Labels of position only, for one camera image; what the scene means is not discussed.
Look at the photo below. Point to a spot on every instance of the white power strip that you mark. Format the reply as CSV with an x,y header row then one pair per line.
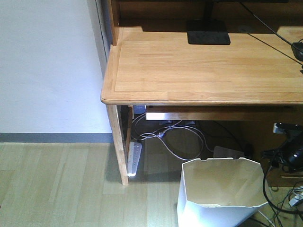
x,y
134,154

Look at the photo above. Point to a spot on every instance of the wooden desk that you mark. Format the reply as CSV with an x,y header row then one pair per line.
x,y
151,63

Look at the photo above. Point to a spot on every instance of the white plastic trash bin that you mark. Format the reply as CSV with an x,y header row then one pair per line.
x,y
219,192

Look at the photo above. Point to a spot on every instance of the black mouse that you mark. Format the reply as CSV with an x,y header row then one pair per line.
x,y
297,48

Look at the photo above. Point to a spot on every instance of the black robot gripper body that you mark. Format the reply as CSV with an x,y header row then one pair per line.
x,y
289,155

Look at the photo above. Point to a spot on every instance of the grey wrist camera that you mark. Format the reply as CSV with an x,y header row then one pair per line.
x,y
286,128

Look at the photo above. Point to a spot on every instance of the black monitor stand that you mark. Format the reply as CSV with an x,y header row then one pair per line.
x,y
207,31

